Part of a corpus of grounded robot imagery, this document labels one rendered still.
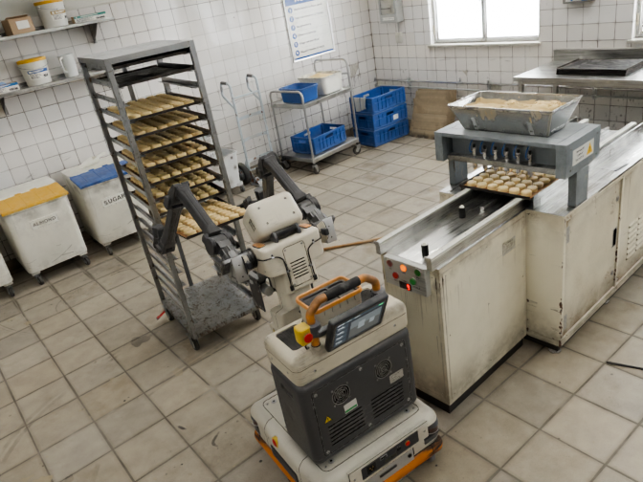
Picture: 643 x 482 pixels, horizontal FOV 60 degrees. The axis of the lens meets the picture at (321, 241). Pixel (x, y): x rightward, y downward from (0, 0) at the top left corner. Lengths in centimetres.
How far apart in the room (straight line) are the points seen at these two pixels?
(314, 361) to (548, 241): 138
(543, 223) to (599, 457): 106
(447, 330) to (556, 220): 75
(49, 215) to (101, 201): 45
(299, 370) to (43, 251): 364
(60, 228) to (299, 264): 334
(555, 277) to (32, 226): 407
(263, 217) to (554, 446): 162
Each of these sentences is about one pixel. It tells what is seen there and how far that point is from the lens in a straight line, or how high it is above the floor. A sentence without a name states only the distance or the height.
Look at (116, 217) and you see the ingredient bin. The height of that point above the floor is 34.
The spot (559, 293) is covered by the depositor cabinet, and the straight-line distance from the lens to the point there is 300.
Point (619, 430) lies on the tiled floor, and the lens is 291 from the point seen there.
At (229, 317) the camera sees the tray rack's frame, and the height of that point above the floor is 15.
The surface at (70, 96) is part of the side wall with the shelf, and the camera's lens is 584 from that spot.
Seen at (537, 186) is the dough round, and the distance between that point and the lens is 290.
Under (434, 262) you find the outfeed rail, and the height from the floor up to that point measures 88.
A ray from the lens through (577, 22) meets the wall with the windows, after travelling 609.
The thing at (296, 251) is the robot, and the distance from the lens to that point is 224.
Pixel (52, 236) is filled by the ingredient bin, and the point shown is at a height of 38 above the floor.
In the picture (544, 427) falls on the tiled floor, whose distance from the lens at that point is 287.
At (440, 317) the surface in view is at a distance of 250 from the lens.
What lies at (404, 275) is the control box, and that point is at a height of 77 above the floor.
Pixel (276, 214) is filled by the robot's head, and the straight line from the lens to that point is 223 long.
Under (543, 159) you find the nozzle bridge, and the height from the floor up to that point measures 107.
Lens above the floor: 202
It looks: 26 degrees down
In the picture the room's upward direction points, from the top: 10 degrees counter-clockwise
